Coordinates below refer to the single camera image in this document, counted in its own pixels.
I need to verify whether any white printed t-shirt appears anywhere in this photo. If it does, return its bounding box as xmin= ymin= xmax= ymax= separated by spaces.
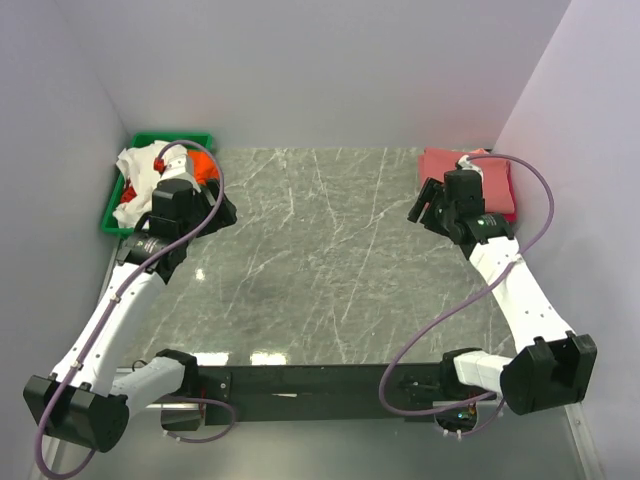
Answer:
xmin=112 ymin=140 xmax=168 ymax=229

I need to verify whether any orange t-shirt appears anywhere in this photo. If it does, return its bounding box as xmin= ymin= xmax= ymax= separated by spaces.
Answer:
xmin=117 ymin=150 xmax=219 ymax=204

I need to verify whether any black base beam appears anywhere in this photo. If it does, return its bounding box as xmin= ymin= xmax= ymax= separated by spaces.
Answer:
xmin=159 ymin=363 xmax=501 ymax=432

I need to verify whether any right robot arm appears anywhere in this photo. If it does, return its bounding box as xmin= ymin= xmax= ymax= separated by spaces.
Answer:
xmin=408 ymin=170 xmax=597 ymax=415

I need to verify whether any folded pink t-shirt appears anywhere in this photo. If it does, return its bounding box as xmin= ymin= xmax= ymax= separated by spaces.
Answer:
xmin=418 ymin=147 xmax=516 ymax=217

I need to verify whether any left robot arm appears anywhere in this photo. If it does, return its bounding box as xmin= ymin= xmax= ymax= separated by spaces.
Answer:
xmin=23 ymin=179 xmax=237 ymax=453

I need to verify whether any green plastic tray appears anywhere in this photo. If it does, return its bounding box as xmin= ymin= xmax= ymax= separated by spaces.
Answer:
xmin=101 ymin=131 xmax=215 ymax=237

